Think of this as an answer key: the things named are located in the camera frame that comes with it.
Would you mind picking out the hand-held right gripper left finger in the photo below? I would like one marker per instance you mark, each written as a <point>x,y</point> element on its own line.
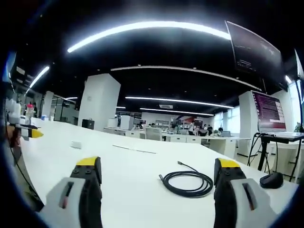
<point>73,190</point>

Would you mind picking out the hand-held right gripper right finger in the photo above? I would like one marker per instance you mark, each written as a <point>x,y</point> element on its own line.
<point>240,192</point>

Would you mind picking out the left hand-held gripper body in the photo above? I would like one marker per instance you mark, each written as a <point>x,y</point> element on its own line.
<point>14,114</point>

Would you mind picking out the white charger adapter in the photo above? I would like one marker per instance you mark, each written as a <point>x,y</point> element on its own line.
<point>76,145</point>

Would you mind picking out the white desk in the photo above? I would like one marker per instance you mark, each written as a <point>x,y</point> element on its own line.
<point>133,171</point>

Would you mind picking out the bottle with red cap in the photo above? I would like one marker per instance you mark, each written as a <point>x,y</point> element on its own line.
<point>29,112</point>

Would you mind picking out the black computer mouse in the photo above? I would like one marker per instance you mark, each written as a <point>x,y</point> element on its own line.
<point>272,181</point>

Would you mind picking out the short ceiling light strip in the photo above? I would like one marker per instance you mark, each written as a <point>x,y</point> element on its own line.
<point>38,78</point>

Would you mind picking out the black box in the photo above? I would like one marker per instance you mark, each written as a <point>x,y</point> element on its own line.
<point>88,124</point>

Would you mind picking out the thin metal strip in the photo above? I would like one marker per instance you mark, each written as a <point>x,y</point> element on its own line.
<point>134,149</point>

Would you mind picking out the open laptop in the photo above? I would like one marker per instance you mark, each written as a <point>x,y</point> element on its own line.
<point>272,111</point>

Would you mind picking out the straight ceiling light strip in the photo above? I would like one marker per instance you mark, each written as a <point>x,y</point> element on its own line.
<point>178,101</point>

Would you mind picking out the monitor with bright edge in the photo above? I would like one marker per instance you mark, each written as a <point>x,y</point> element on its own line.
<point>299,76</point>

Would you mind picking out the large dark monitor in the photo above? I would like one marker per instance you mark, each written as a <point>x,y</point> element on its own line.
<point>255,50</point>

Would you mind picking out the long curved ceiling light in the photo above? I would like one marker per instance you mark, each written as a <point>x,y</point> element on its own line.
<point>147,27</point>

